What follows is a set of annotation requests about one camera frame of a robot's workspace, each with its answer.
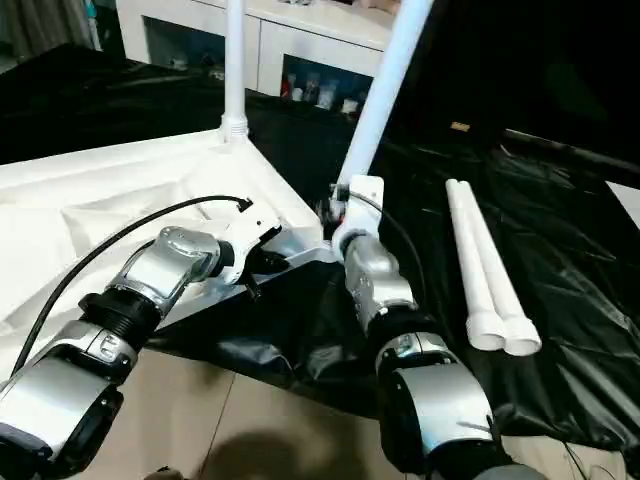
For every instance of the grey curtain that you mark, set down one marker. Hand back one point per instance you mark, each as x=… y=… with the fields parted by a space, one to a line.
x=45 y=25

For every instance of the white flat board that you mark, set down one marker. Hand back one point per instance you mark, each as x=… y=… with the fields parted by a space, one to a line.
x=625 y=192

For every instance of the small yellow label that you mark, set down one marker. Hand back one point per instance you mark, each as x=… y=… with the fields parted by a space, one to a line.
x=459 y=127

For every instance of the white plastic table leg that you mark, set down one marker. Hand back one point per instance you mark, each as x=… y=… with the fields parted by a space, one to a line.
x=385 y=90
x=467 y=250
x=492 y=260
x=234 y=65

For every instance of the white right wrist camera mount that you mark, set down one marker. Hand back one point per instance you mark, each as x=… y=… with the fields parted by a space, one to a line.
x=365 y=200

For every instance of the black mat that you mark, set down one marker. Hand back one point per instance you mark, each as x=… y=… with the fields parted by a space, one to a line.
x=550 y=275

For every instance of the white plastic table top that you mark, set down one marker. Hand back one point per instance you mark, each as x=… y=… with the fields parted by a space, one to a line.
x=125 y=190

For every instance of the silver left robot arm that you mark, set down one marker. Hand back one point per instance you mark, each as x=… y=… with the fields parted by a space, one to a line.
x=160 y=270

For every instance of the white cabinet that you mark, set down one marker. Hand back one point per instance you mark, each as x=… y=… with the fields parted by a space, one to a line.
x=260 y=35

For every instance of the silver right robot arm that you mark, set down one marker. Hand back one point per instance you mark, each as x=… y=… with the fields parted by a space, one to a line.
x=390 y=290

